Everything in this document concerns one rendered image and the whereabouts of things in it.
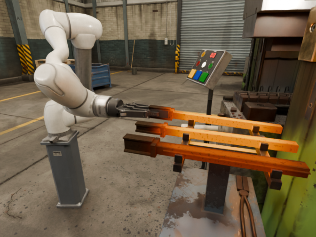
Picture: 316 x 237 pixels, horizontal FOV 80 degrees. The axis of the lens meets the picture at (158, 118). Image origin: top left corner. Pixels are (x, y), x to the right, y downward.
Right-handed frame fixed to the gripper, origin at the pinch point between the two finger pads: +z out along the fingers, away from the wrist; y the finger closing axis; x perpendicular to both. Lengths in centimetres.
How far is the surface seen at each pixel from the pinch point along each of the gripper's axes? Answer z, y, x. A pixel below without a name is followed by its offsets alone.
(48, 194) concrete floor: -110, -36, -101
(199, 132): 15.4, 12.9, -0.3
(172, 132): 7.3, 12.7, -1.6
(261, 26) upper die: 36, -35, 32
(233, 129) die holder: 29.5, -19.9, -11.8
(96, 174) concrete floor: -85, -73, -101
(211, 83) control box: 18, -80, -3
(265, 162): 30.3, 25.7, 0.5
